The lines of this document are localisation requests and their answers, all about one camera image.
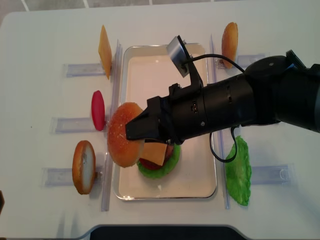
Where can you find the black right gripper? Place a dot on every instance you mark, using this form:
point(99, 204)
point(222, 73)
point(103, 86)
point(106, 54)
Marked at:
point(176, 117)

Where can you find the sesame bun top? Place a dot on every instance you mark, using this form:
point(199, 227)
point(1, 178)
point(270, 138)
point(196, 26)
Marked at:
point(125, 153)

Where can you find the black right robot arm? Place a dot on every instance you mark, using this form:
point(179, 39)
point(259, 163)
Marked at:
point(271, 90)

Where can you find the cheese slice in burger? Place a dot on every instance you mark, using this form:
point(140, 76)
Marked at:
point(154, 152)

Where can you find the meat patty in burger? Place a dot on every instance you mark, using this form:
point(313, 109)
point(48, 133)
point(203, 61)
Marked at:
point(169, 151)

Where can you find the green lettuce in burger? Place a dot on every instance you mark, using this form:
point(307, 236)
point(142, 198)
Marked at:
point(168, 165)

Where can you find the red tomato slice on rack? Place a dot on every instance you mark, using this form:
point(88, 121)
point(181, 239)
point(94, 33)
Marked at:
point(98, 111)

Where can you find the yellow cheese slice on rack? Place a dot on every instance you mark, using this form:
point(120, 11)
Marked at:
point(105, 52)

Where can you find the green lettuce on rack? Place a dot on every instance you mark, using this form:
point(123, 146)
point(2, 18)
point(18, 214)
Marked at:
point(238, 174)

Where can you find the white metal tray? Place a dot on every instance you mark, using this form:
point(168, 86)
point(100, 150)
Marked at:
point(149, 72)

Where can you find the bun bottom slice on rack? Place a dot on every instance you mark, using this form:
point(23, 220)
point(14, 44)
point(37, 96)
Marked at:
point(84, 167)

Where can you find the bun top on right rack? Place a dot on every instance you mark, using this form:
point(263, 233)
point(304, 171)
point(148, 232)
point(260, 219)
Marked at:
point(229, 44)

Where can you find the clear acrylic right food rack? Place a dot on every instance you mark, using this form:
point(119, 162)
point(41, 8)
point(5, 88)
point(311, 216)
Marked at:
point(274, 158)

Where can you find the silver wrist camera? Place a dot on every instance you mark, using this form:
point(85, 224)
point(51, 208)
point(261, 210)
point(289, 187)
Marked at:
point(176, 50)

